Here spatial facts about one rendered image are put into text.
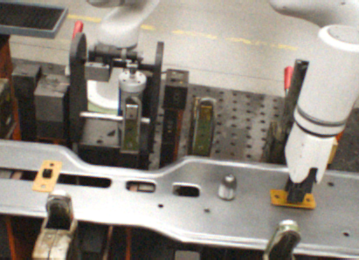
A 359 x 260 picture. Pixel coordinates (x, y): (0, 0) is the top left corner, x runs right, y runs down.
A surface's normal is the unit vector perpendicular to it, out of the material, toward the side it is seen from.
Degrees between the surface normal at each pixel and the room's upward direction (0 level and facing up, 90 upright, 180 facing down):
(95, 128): 0
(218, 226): 0
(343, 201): 0
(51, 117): 90
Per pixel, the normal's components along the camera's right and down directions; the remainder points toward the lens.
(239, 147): 0.10, -0.79
